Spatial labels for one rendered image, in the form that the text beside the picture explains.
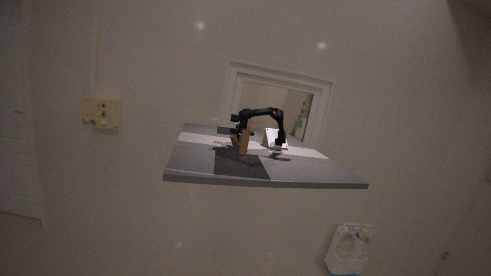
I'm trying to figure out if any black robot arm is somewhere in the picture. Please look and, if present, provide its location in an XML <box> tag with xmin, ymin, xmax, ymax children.
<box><xmin>230</xmin><ymin>107</ymin><xmax>286</xmax><ymax>146</ymax></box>

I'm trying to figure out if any wooden post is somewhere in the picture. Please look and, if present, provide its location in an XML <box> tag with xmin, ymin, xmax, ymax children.
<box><xmin>239</xmin><ymin>128</ymin><xmax>250</xmax><ymax>155</ymax></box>

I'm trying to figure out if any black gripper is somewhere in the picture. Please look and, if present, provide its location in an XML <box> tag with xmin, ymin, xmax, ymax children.
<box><xmin>230</xmin><ymin>123</ymin><xmax>254</xmax><ymax>142</ymax></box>

